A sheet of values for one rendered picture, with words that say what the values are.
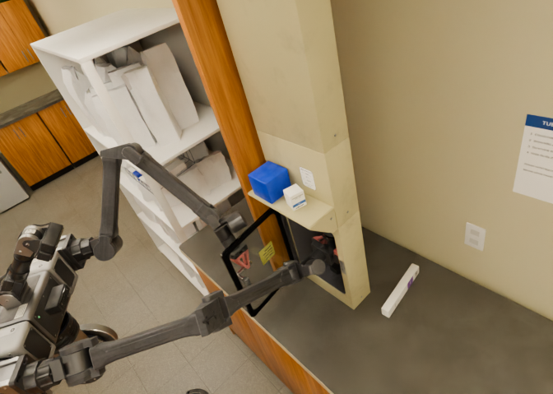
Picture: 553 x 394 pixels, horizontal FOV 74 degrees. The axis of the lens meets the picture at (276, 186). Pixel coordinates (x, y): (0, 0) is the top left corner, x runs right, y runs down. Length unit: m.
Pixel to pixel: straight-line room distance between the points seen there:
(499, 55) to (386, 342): 1.03
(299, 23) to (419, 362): 1.17
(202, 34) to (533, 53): 0.88
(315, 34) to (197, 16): 0.39
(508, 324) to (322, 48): 1.18
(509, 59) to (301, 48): 0.55
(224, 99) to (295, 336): 0.96
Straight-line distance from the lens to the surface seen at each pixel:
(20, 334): 1.34
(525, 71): 1.18
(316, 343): 1.57
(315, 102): 0.99
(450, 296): 1.67
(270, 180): 1.21
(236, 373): 2.71
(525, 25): 1.15
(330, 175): 1.12
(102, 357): 1.21
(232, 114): 1.28
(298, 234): 1.58
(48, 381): 1.26
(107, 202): 1.50
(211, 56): 1.21
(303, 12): 0.93
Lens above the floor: 2.29
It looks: 36 degrees down
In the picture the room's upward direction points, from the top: 17 degrees counter-clockwise
